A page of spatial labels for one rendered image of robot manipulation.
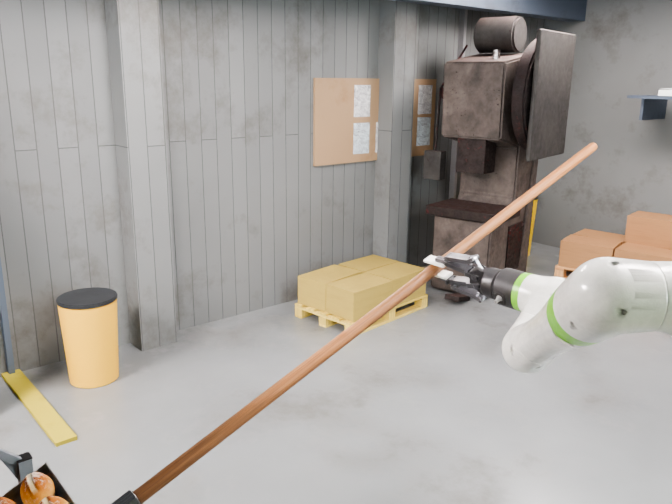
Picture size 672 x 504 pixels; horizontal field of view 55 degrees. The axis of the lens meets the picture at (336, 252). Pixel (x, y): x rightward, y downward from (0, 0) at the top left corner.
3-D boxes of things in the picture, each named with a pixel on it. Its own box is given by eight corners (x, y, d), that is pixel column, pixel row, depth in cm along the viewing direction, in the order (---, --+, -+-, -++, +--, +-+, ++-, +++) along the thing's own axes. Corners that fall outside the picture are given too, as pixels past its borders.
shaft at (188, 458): (590, 149, 212) (589, 141, 211) (599, 150, 210) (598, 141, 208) (135, 500, 127) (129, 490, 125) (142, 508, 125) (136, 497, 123)
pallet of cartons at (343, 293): (376, 288, 655) (377, 252, 645) (435, 309, 597) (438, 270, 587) (287, 313, 584) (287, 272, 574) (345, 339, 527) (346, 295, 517)
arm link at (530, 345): (622, 304, 113) (565, 270, 115) (592, 359, 109) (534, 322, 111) (554, 345, 147) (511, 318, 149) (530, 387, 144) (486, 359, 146)
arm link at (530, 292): (595, 301, 145) (582, 273, 139) (570, 346, 142) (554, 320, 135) (541, 286, 156) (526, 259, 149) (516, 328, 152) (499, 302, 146)
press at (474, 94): (474, 261, 756) (491, 22, 686) (568, 287, 667) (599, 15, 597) (389, 285, 667) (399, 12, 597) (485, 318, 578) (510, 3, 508)
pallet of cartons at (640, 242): (699, 285, 678) (710, 220, 659) (658, 305, 617) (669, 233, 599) (587, 259, 770) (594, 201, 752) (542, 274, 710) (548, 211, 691)
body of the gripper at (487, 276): (490, 278, 151) (459, 270, 158) (495, 308, 155) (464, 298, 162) (508, 263, 155) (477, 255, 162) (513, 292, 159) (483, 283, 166)
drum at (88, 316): (111, 361, 481) (104, 283, 465) (132, 379, 453) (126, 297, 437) (56, 376, 456) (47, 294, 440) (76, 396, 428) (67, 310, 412)
